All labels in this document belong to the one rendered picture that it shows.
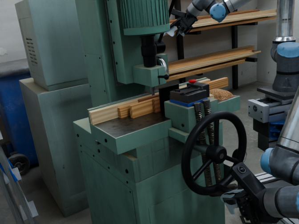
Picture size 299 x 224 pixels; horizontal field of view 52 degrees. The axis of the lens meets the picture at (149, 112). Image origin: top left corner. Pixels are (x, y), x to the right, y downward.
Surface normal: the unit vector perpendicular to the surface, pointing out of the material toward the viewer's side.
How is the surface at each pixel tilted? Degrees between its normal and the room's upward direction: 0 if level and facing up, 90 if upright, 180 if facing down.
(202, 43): 90
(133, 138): 90
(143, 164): 90
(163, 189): 90
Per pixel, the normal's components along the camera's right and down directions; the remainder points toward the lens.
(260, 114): -0.95, 0.18
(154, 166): 0.56, 0.21
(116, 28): -0.82, 0.26
